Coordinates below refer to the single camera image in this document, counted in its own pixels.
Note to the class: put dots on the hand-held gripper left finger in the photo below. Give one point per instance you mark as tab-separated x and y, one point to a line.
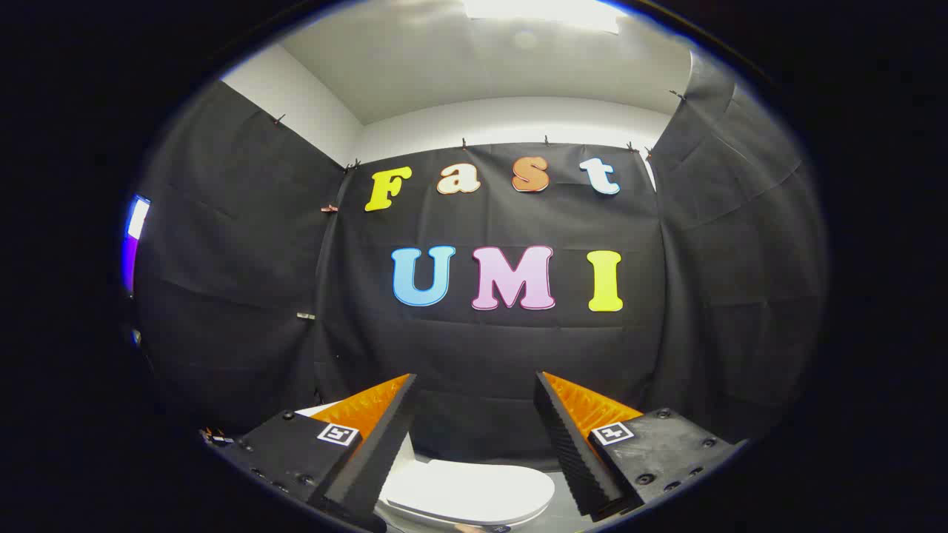
370	466

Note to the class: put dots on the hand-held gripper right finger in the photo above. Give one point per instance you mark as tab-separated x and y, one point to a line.
574	451

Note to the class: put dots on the white toilet lid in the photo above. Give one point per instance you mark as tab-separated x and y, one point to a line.
474	488

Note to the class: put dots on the black backdrop cloth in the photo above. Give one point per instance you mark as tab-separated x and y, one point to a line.
481	355

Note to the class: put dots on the glowing purple white panel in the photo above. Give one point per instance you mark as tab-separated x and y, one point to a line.
136	222

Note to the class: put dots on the ceiling light panel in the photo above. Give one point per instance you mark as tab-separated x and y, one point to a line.
541	11

